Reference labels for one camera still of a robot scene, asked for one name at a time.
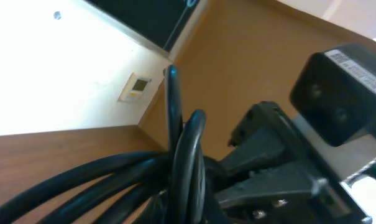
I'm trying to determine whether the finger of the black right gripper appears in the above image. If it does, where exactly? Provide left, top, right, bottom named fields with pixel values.
left=221, top=101, right=300, bottom=177

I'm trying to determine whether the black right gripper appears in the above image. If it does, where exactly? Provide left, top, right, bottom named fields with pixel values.
left=214, top=107, right=373, bottom=223

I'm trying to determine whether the thick black USB cable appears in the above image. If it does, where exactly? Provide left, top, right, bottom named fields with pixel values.
left=0, top=64, right=229, bottom=224

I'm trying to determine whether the white wall thermostat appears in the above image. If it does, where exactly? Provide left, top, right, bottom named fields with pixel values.
left=117, top=73, right=152, bottom=102

